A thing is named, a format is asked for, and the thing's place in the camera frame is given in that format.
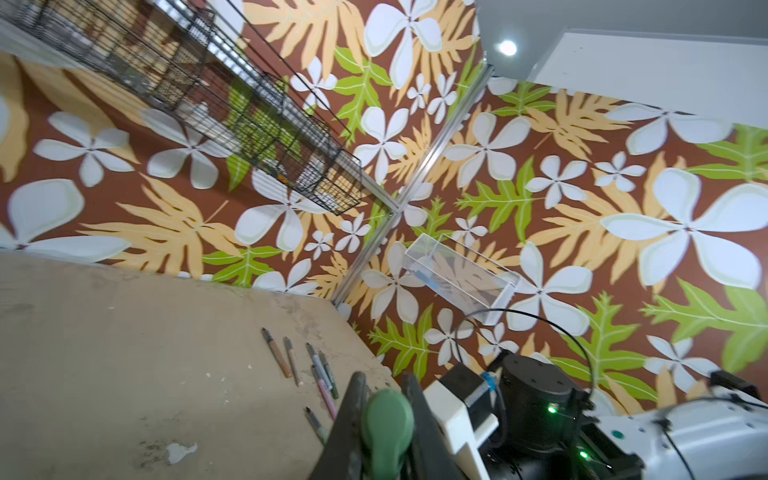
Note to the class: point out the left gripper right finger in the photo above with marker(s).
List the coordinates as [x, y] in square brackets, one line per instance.
[427, 457]

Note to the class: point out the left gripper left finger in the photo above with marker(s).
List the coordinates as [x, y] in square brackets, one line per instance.
[342, 456]

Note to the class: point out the light green pen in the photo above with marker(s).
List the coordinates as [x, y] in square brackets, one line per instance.
[319, 430]

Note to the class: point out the pink pen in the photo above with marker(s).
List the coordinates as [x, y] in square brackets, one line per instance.
[325, 393]

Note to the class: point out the light blue pen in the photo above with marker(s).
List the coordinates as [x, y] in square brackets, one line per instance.
[318, 365]

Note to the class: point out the brown pen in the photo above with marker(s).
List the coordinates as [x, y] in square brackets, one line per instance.
[277, 354]

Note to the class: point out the beige pen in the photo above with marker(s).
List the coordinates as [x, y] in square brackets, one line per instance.
[292, 361]

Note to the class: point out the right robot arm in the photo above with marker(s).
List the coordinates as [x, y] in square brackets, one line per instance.
[548, 433]

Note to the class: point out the blue object in basket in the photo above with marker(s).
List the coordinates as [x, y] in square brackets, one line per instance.
[430, 280]

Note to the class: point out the white mesh basket right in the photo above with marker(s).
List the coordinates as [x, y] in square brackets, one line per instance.
[474, 283]

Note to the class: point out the black wire basket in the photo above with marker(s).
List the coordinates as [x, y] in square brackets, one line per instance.
[175, 58]

